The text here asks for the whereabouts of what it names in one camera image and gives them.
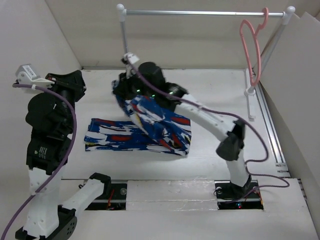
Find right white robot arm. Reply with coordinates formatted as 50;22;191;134
111;62;252;197

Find blue patterned trousers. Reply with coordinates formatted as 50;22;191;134
84;80;192;157

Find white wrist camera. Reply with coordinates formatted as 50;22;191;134
15;64;54;88
121;52;140;78

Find pink plastic hanger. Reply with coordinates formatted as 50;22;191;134
239;7;270;87

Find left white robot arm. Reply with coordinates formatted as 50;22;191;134
13;64;112;240

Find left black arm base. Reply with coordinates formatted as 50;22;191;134
86;181;128;211

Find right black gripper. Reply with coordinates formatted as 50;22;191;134
111;68;157;101

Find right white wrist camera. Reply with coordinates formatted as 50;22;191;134
121;52;140;78

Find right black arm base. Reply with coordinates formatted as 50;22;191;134
213;180;264;211

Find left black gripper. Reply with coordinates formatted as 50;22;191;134
43;68;89;131

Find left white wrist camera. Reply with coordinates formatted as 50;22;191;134
15;64;54;88

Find white clothes rack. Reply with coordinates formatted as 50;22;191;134
116;3;296;122

